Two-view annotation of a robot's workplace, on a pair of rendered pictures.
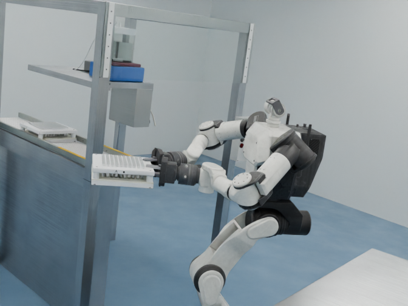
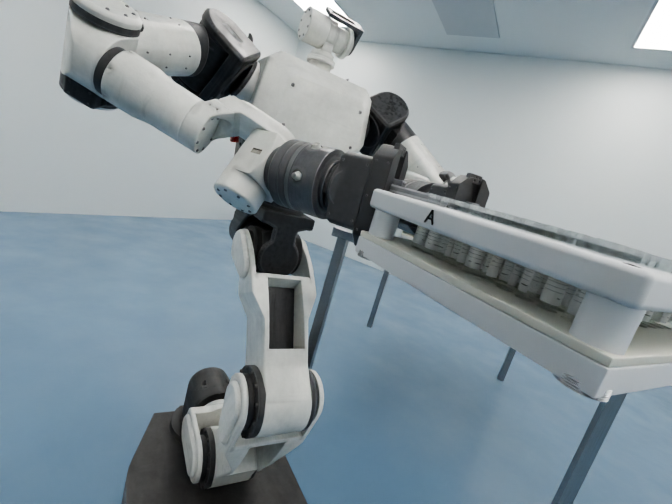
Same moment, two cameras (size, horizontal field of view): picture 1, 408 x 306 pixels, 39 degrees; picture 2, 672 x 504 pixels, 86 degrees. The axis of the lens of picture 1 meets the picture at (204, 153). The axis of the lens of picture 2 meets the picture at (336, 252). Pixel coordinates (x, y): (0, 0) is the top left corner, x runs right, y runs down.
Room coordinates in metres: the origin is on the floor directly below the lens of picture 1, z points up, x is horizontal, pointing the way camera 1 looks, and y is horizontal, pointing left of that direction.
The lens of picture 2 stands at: (2.62, 0.59, 1.08)
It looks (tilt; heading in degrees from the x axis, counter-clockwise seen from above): 12 degrees down; 250
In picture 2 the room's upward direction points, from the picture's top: 16 degrees clockwise
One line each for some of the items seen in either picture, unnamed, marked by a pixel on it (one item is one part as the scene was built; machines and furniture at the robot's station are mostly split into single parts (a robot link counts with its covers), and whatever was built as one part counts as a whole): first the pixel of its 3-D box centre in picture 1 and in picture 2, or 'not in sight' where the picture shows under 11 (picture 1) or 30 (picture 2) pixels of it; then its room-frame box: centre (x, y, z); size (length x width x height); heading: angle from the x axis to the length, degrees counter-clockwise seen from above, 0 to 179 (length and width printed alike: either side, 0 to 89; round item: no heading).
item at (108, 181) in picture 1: (121, 175); (526, 295); (2.33, 0.33, 1.02); 0.24 x 0.24 x 0.02; 12
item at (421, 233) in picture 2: not in sight; (423, 230); (2.42, 0.27, 1.05); 0.01 x 0.01 x 0.07
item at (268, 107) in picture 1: (274, 110); (323, 39); (2.47, -0.28, 1.35); 0.10 x 0.07 x 0.09; 13
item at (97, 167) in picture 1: (122, 164); (545, 248); (2.33, 0.33, 1.06); 0.25 x 0.24 x 0.02; 12
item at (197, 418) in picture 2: not in sight; (224, 440); (2.47, -0.30, 0.28); 0.21 x 0.20 x 0.13; 103
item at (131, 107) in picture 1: (130, 104); not in sight; (3.01, 0.42, 1.22); 0.22 x 0.11 x 0.20; 46
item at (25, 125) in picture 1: (48, 127); not in sight; (3.34, 0.93, 0.97); 0.25 x 0.24 x 0.02; 135
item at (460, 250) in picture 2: not in sight; (462, 246); (2.41, 0.32, 1.05); 0.01 x 0.01 x 0.07
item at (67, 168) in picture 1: (48, 148); not in sight; (3.33, 0.92, 0.85); 1.30 x 0.29 x 0.10; 46
